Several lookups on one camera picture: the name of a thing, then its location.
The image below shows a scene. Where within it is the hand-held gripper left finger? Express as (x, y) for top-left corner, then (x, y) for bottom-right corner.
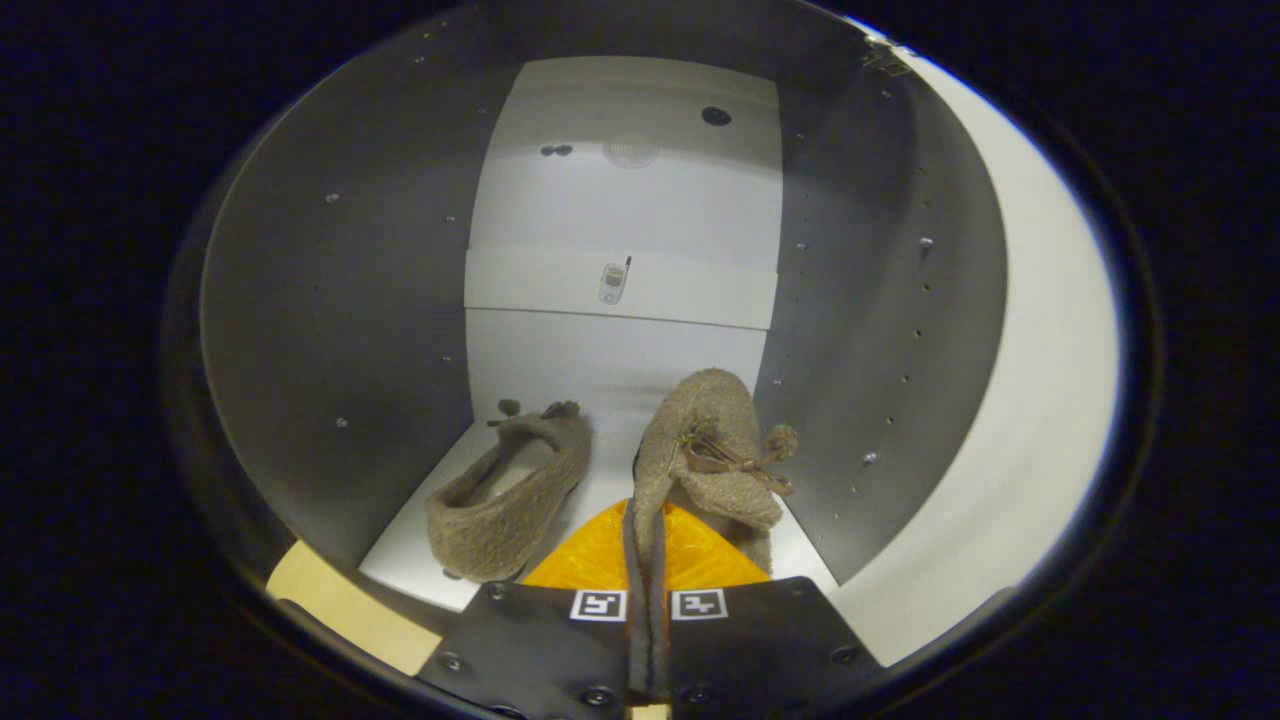
(415, 499), (632, 720)

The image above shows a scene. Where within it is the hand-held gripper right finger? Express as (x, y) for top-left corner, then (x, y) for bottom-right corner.
(664, 504), (887, 717)

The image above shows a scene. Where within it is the brown fuzzy shoe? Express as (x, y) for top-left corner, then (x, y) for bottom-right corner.
(625, 367), (800, 701)
(425, 399), (594, 584)

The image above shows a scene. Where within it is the grey shoe cabinet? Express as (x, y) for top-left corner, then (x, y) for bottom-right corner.
(198, 0), (1011, 613)

